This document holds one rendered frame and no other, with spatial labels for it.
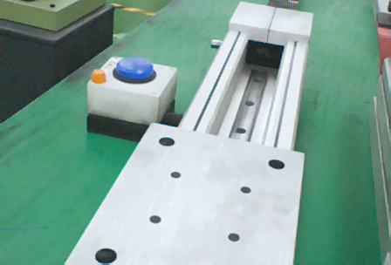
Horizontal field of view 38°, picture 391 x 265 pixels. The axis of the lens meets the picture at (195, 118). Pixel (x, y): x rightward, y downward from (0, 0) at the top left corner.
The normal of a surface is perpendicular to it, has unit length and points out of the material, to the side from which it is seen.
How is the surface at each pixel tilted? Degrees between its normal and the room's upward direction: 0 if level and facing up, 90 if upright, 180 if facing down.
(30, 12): 90
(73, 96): 0
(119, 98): 90
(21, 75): 90
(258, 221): 0
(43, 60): 90
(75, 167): 0
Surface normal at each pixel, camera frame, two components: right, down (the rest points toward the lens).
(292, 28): 0.10, -0.87
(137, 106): -0.22, 0.46
